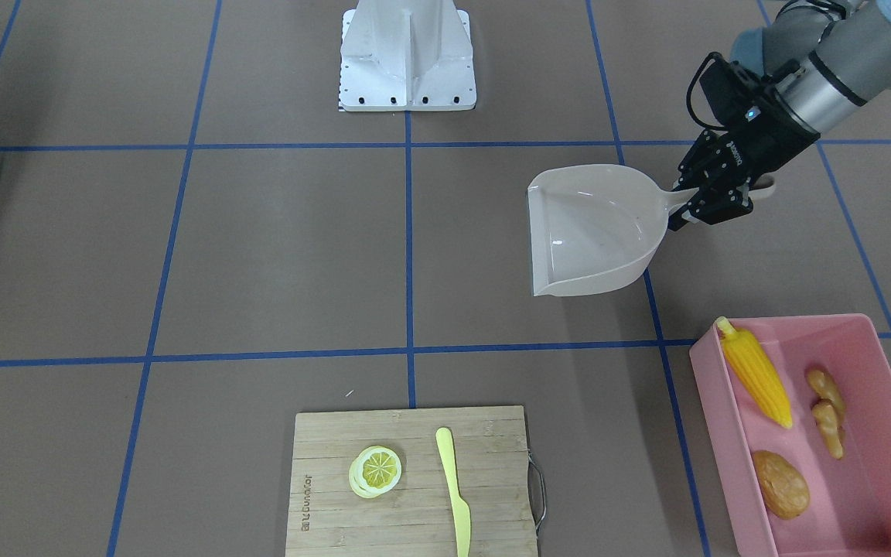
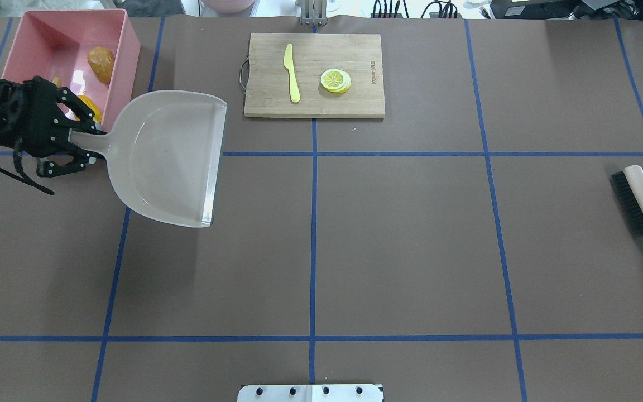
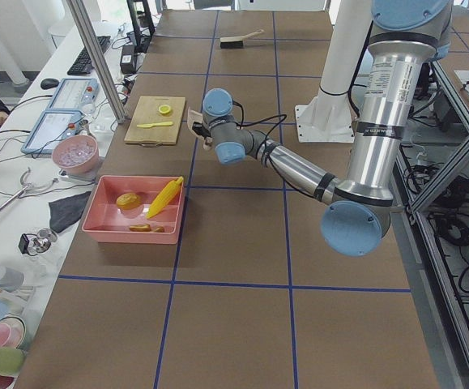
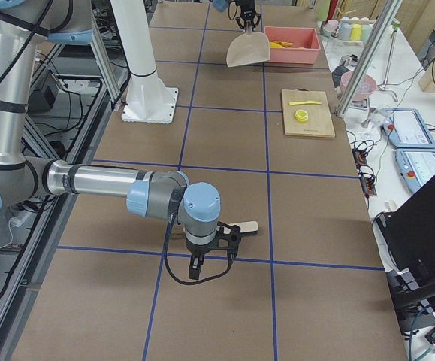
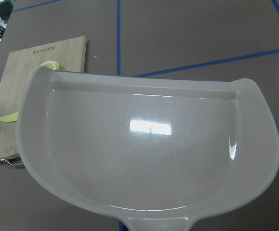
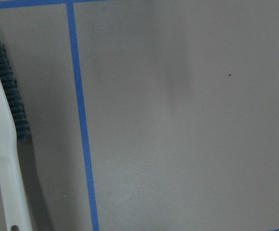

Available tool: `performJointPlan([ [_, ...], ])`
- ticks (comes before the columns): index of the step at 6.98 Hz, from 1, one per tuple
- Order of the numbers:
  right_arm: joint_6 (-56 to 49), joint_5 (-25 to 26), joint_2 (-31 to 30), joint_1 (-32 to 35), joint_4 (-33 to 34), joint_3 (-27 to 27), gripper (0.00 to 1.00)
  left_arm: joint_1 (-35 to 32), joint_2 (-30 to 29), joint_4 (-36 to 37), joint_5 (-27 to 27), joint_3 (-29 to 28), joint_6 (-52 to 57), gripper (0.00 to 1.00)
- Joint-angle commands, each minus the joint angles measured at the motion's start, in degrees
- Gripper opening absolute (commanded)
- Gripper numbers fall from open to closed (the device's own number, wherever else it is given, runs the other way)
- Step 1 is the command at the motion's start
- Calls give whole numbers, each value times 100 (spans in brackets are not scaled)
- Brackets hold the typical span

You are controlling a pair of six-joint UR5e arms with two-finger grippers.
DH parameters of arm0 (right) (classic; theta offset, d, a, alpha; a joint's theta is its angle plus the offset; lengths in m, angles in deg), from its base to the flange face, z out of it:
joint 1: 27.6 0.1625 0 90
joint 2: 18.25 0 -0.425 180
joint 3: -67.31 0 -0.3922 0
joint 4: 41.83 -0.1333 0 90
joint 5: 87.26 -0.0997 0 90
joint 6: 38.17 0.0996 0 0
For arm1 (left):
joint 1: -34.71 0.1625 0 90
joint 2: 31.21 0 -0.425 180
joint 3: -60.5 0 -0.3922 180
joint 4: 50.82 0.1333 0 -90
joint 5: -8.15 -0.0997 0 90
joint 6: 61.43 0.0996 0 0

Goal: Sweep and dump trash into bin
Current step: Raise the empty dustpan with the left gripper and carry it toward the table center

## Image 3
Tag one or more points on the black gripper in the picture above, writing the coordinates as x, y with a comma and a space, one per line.
198, 129

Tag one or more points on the beige plastic dustpan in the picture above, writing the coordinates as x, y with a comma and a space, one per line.
194, 116

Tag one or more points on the yellow toy corn cob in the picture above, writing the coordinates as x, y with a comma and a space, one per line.
166, 195

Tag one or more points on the beige hand brush black bristles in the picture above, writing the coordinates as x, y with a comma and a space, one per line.
237, 42

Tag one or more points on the brown toy potato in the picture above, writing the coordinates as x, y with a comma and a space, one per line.
128, 201

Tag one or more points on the tan toy ginger root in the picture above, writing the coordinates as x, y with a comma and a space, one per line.
146, 228

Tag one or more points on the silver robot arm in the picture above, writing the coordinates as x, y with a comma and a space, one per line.
368, 83

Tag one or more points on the pink plastic bin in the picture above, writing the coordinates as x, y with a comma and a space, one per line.
105, 222

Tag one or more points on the yellow plastic knife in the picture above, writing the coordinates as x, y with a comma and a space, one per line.
154, 124

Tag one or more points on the yellow lemon slice toy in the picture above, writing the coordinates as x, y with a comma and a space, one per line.
165, 109

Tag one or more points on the wooden cutting board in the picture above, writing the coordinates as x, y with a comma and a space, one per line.
146, 112

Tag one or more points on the pink bowl on scale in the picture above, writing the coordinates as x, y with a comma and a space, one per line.
77, 154

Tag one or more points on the black keyboard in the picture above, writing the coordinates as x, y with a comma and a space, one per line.
83, 63

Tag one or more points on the upper blue teach pendant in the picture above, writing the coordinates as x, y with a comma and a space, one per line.
72, 91

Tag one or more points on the blue teach pendant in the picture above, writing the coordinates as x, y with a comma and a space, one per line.
72, 91
50, 129

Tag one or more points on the lower blue teach pendant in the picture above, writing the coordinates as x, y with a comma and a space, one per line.
50, 129

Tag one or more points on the black computer mouse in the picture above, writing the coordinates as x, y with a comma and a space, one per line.
49, 83

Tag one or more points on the dark grey cloth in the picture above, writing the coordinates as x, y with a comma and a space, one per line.
67, 211

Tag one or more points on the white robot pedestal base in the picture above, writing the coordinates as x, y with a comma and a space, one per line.
328, 117

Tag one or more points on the aluminium frame post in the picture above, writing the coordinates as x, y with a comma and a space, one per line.
88, 37

